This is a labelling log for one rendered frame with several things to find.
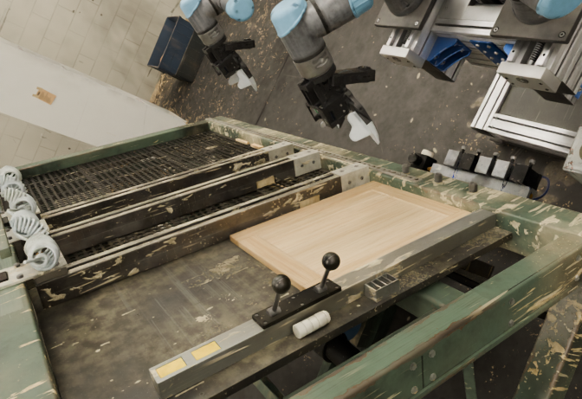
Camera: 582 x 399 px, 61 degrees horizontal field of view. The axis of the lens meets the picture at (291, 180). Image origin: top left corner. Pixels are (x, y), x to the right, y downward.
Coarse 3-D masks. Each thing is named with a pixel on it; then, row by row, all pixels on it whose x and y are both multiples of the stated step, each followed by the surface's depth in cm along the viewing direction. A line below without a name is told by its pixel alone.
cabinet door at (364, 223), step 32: (352, 192) 166; (384, 192) 163; (288, 224) 149; (320, 224) 146; (352, 224) 144; (384, 224) 141; (416, 224) 139; (256, 256) 134; (288, 256) 130; (320, 256) 129; (352, 256) 126
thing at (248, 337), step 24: (480, 216) 133; (432, 240) 124; (456, 240) 127; (384, 264) 116; (408, 264) 119; (360, 288) 111; (312, 312) 105; (240, 336) 98; (264, 336) 99; (168, 360) 94; (192, 360) 93; (216, 360) 94; (168, 384) 89; (192, 384) 92
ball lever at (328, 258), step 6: (330, 252) 101; (324, 258) 100; (330, 258) 99; (336, 258) 99; (324, 264) 100; (330, 264) 99; (336, 264) 99; (330, 270) 100; (324, 276) 104; (324, 282) 105; (318, 288) 107; (324, 288) 107
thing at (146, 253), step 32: (288, 192) 159; (320, 192) 164; (32, 224) 120; (192, 224) 145; (224, 224) 147; (256, 224) 153; (96, 256) 132; (128, 256) 133; (160, 256) 138; (0, 288) 115; (64, 288) 125; (96, 288) 130
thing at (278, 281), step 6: (276, 276) 94; (282, 276) 94; (276, 282) 93; (282, 282) 93; (288, 282) 94; (276, 288) 93; (282, 288) 93; (288, 288) 94; (276, 294) 97; (276, 300) 98; (276, 306) 100; (270, 312) 101; (276, 312) 101
